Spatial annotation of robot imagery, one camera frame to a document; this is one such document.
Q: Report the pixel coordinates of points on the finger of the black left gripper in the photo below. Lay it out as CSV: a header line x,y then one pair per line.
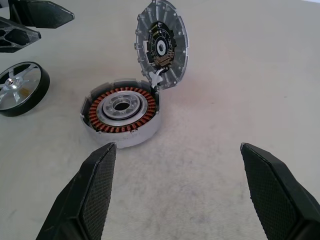
x,y
47,13
15,35

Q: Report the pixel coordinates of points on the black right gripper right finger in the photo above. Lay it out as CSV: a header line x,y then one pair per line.
x,y
277,200

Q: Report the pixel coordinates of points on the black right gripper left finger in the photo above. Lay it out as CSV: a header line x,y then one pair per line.
x,y
85,200

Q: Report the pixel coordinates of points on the black silver rotor disc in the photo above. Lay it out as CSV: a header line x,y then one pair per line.
x,y
12,86

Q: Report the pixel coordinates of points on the silver motor housing copper windings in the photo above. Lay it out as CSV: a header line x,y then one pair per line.
x,y
147,131

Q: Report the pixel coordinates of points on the round circuit board cover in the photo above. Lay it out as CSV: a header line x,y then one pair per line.
x,y
162,47

